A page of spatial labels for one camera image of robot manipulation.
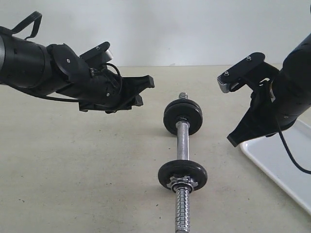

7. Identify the chrome star collar nut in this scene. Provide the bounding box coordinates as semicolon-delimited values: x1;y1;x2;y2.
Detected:
167;176;198;193

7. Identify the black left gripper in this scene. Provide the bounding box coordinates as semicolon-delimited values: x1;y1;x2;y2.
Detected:
78;70;155;114

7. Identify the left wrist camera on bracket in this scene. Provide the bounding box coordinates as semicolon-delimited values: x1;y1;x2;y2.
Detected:
80;41;113;68

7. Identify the white rectangular tray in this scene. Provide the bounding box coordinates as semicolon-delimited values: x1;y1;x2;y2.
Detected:
240;120;311;214

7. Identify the black weight plate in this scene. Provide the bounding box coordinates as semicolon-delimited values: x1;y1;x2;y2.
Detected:
157;160;207;191
165;99;201;111

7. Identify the black weight plate far end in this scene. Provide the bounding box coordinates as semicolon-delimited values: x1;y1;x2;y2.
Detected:
163;103;203;135

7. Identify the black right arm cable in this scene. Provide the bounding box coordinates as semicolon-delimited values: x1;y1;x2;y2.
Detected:
266;80;311;174

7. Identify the chrome threaded dumbbell bar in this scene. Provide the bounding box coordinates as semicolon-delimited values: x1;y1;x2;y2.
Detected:
173;91;193;233

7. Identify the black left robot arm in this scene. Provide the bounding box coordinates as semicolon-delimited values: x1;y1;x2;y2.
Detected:
0;27;155;114

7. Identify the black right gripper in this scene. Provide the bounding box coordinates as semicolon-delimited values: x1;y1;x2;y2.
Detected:
227;82;279;147

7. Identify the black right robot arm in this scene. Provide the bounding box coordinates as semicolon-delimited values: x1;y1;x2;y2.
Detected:
217;36;311;147

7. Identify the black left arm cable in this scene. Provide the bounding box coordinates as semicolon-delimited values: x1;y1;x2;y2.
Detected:
0;11;122;114

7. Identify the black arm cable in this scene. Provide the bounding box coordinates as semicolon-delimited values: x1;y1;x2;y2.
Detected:
0;11;122;114
266;80;311;174

